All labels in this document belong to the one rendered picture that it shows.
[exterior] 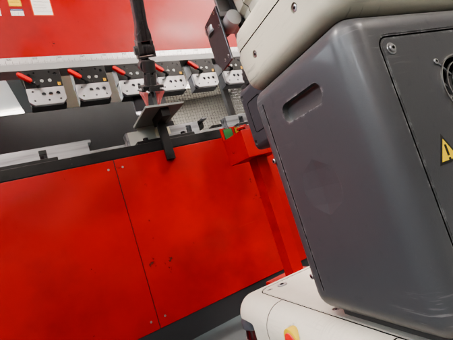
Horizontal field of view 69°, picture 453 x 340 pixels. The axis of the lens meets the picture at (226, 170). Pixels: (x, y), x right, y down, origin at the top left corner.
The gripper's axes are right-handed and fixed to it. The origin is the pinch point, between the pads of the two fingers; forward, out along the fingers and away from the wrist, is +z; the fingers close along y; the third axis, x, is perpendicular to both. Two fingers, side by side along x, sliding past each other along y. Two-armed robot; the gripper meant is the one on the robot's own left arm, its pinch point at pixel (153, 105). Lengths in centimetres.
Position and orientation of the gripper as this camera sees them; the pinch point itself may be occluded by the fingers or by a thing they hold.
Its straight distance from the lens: 157.7
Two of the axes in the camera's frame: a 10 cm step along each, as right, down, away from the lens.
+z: 0.4, 9.4, 3.5
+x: 5.3, 2.8, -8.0
